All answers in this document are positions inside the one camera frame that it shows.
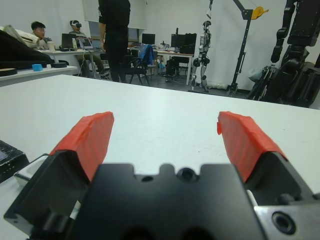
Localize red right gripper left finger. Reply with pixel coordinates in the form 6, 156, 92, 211
3, 111, 115, 231

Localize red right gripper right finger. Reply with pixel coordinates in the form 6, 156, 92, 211
216, 111, 315, 208

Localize black camera box lid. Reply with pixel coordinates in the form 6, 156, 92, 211
0, 139, 30, 185

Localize black folded cart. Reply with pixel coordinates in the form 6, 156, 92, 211
246, 64, 278, 101

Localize teal bag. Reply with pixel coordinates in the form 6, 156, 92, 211
248, 66, 264, 81

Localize white side table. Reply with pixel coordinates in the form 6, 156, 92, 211
0, 65, 78, 88

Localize black folding chair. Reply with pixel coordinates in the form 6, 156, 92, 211
123, 53, 151, 86

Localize white office desk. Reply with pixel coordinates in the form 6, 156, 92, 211
37, 48, 104, 76

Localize white desk with monitors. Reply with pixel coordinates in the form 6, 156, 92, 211
126, 46, 195, 86

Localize open laptop lit screen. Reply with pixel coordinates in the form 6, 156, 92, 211
78, 37, 94, 50

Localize black open laptop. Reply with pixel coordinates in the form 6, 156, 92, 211
61, 33, 77, 50

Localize silver humanoid robot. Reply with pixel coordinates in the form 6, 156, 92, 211
191, 20, 214, 93

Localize black computer tower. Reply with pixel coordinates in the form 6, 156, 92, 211
165, 56, 181, 77

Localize blue jacket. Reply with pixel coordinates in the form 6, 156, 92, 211
138, 44, 155, 66

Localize standing person black clothes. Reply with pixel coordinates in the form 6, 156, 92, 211
97, 0, 132, 83

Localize black bag pile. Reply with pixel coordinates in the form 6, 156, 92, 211
0, 29, 55, 70

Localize seated person VR headset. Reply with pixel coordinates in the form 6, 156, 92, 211
67, 19, 106, 76

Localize black case on desk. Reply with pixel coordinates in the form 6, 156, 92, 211
179, 45, 195, 55

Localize black gantry hoist stand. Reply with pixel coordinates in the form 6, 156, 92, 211
226, 0, 270, 98

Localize seated person beige jacket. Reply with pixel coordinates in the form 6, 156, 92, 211
24, 21, 57, 52

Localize small black monitor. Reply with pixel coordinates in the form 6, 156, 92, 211
141, 33, 156, 46

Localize wide black monitor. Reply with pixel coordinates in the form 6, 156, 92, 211
170, 33, 198, 48

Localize beige fabric bundle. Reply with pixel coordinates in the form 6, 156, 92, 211
0, 24, 38, 47

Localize large black humanoid robot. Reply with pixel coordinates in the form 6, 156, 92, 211
270, 0, 320, 105

